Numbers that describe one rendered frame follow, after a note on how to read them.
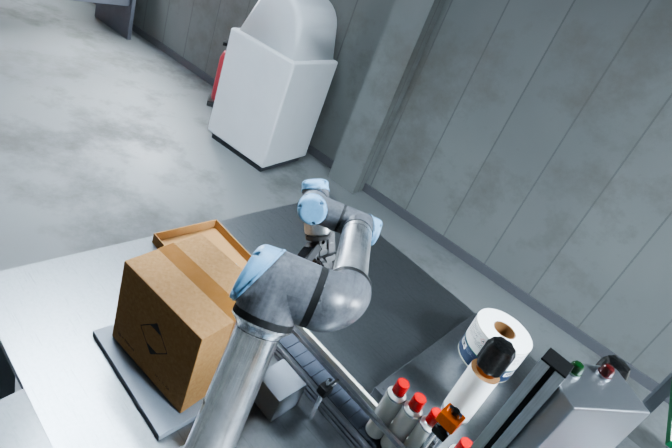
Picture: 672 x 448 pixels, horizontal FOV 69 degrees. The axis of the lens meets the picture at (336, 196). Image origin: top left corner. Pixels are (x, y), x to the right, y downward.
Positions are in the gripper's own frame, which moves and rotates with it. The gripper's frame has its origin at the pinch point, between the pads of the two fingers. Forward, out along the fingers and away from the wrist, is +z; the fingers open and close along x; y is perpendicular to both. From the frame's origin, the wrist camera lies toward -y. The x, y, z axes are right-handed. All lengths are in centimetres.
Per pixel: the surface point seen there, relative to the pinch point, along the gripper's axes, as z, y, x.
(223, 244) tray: -7, 10, 57
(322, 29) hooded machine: -118, 200, 174
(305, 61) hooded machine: -94, 183, 178
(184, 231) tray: -13, -1, 65
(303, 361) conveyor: 18.1, -2.7, 4.1
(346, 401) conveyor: 26.3, -0.8, -10.4
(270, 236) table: -5, 31, 55
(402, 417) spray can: 21.9, -2.9, -30.5
